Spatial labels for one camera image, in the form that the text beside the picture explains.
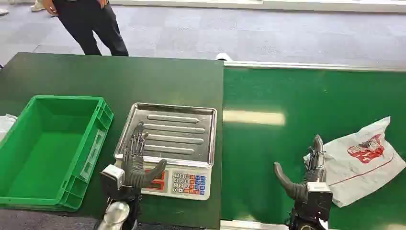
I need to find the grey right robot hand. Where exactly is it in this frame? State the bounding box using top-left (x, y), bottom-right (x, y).
top-left (273, 134), bottom-right (327, 202)

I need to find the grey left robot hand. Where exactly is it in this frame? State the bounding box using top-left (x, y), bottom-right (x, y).
top-left (121, 121), bottom-right (168, 195)

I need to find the green conveyor belt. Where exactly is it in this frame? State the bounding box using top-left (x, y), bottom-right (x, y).
top-left (220, 61), bottom-right (406, 230)

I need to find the electronic scale with steel tray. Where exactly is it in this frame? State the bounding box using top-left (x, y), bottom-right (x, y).
top-left (113, 102), bottom-right (218, 202)

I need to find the white parcel bag red print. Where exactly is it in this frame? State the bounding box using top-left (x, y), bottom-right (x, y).
top-left (303, 116), bottom-right (406, 208)

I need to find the green plastic crate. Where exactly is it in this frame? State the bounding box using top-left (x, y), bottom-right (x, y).
top-left (0, 94), bottom-right (114, 212)

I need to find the white plastic bag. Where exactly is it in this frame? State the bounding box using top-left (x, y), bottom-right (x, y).
top-left (0, 114), bottom-right (18, 142)

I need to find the white roller end cap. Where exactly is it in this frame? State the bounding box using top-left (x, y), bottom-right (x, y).
top-left (215, 52), bottom-right (234, 62)

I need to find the person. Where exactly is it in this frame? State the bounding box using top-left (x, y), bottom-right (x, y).
top-left (41, 0), bottom-right (129, 57)

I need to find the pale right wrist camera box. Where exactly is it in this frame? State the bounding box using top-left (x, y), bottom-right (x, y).
top-left (300, 182), bottom-right (333, 222)

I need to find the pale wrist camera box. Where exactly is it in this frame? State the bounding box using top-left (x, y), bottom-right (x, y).
top-left (100, 164), bottom-right (126, 194)
top-left (300, 182), bottom-right (333, 222)

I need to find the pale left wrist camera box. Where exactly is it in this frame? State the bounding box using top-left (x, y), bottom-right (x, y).
top-left (100, 164), bottom-right (126, 194)

